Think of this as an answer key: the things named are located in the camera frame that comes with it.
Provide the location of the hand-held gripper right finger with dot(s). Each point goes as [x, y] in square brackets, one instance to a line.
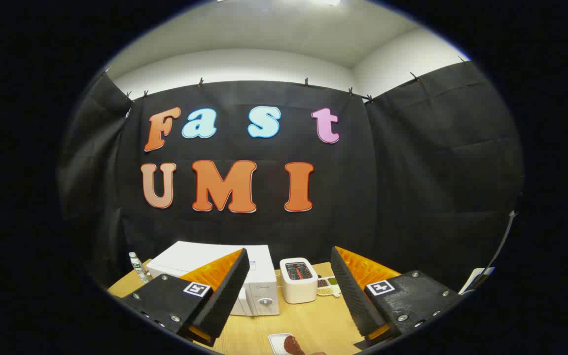
[353, 296]

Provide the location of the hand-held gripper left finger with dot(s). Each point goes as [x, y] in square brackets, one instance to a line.
[225, 296]

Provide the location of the white microwave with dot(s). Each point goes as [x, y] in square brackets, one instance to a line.
[190, 255]

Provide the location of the red meat slice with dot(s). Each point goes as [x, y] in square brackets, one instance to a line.
[293, 345]

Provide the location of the white divided bean dish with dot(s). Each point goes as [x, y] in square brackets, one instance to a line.
[327, 287]

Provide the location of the white toaster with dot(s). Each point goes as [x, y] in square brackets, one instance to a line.
[298, 288]

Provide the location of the white rectangular tray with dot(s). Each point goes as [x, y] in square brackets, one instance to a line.
[276, 341]

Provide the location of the white bottle with green label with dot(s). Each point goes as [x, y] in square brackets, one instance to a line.
[139, 268]

